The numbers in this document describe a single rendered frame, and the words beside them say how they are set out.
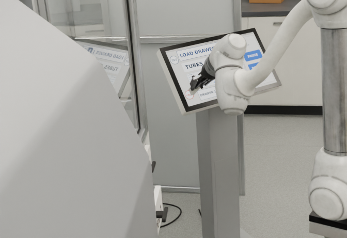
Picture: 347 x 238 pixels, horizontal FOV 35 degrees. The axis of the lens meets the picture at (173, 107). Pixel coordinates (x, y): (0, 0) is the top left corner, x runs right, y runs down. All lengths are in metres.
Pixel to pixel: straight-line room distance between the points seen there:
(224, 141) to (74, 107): 2.09
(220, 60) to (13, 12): 1.39
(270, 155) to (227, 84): 2.21
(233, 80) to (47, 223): 1.51
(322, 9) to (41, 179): 1.17
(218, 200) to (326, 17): 1.41
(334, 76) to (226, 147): 1.14
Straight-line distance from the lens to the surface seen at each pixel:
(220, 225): 2.84
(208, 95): 2.40
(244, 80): 1.91
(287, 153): 4.13
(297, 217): 3.40
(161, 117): 3.46
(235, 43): 1.97
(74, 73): 0.63
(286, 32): 1.86
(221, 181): 2.72
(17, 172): 0.45
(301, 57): 4.56
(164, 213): 1.73
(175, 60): 2.42
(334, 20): 1.58
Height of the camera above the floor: 1.83
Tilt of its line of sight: 21 degrees down
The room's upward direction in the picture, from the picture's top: 4 degrees counter-clockwise
